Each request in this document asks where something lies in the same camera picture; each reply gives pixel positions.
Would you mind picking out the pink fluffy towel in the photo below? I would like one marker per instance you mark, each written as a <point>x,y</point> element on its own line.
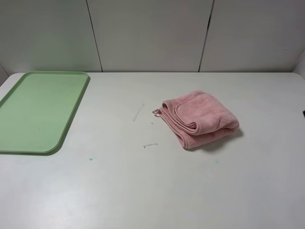
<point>197,118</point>

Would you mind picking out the green plastic tray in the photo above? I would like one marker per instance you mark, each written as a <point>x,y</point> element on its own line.
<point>37,111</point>

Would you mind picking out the clear plastic tag strand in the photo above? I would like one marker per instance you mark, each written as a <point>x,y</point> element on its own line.
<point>134,119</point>

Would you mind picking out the short clear plastic strand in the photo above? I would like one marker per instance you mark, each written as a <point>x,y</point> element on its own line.
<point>151,144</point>

